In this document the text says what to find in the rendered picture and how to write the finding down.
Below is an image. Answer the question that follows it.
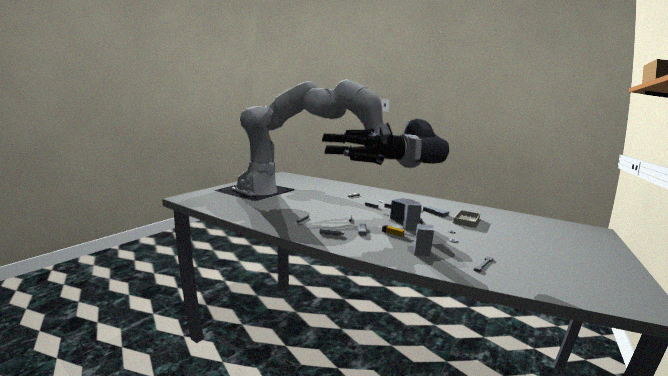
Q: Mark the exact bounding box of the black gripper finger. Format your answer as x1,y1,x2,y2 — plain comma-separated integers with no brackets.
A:
322,129,381,146
325,144,384,165

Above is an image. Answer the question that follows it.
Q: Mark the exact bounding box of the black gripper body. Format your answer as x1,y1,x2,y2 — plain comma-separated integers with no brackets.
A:
368,135,406,160

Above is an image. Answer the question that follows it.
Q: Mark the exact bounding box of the yellow cylinder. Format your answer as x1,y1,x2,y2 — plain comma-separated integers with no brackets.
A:
382,225,412,237

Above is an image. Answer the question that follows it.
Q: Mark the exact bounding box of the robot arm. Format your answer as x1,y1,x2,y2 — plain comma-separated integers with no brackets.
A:
232,80,449,196

